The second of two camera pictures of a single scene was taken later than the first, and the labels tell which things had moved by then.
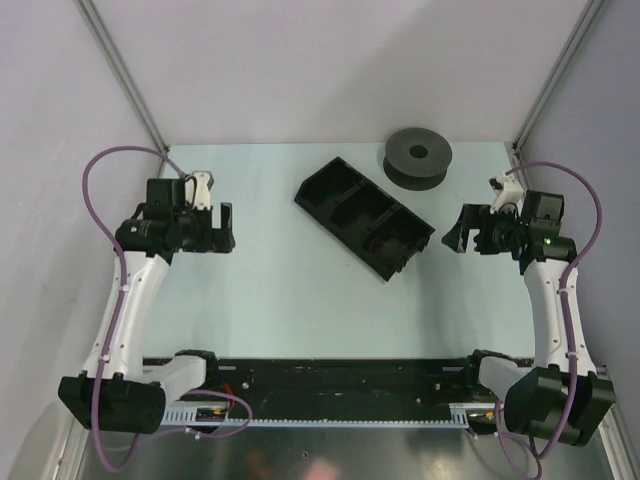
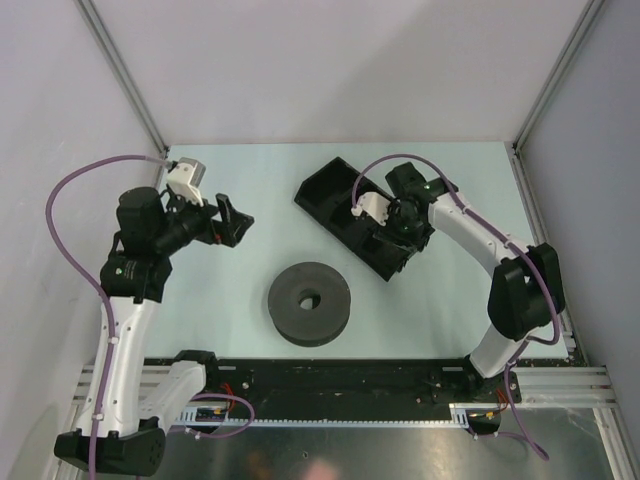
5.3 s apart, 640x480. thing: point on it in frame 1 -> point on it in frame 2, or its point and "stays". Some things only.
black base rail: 340,388 stays
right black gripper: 456,238 -> 390,235
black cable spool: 416,158 -> 309,303
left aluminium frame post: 96,25 stays
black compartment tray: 383,231 stays
